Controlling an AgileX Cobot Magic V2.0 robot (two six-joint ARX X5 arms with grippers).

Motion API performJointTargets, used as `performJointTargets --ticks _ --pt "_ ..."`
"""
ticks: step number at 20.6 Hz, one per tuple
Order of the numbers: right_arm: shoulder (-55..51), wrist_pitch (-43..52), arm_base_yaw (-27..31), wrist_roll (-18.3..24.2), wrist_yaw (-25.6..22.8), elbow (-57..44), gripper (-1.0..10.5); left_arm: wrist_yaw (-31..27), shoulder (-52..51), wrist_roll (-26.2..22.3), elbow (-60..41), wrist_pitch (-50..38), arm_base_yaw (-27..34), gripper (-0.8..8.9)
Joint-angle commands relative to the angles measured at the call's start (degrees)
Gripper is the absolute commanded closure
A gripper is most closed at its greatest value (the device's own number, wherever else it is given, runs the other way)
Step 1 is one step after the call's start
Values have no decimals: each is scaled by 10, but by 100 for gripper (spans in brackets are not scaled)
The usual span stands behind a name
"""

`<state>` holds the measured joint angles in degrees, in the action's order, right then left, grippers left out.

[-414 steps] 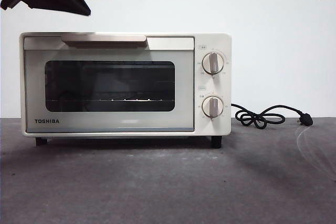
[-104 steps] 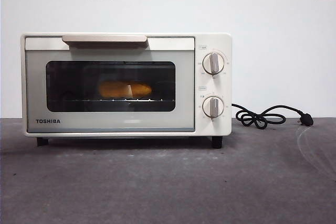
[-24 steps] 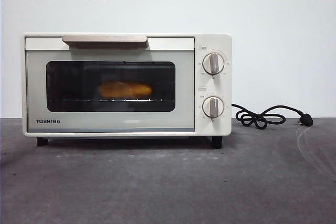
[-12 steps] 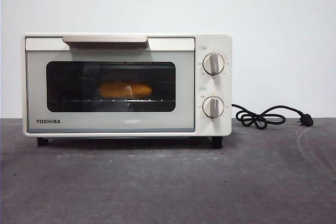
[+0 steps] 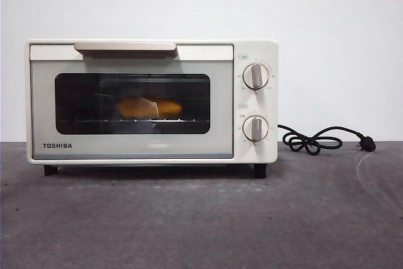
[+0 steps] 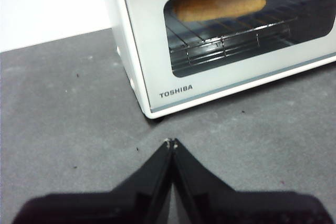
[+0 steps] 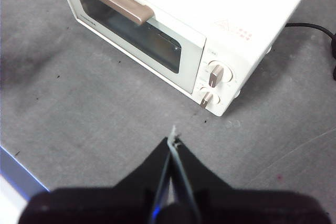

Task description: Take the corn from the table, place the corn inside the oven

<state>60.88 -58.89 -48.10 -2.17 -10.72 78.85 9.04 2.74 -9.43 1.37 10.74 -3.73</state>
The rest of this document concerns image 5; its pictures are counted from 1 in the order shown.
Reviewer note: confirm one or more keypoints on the cream oven knob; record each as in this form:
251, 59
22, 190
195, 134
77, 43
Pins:
255, 128
256, 76

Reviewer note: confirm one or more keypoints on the yellow corn cob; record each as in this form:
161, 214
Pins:
170, 107

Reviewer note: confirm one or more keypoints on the cream Toshiba toaster oven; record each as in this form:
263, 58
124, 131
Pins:
255, 51

